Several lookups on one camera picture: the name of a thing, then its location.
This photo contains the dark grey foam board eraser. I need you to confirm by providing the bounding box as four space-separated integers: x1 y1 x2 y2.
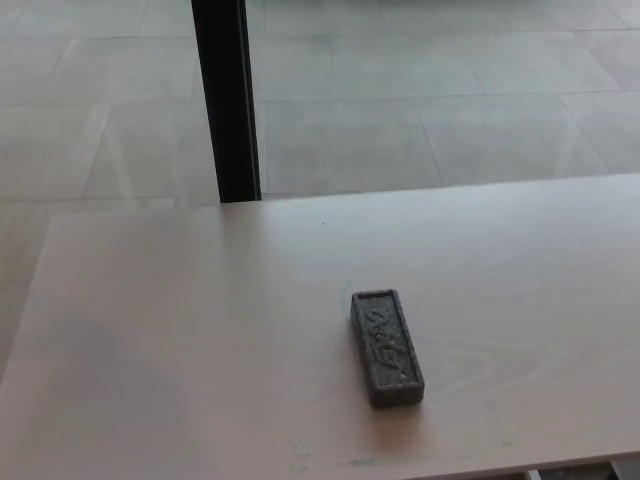
350 288 427 409

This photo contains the black metal window frame post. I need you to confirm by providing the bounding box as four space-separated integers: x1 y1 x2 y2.
191 0 263 204

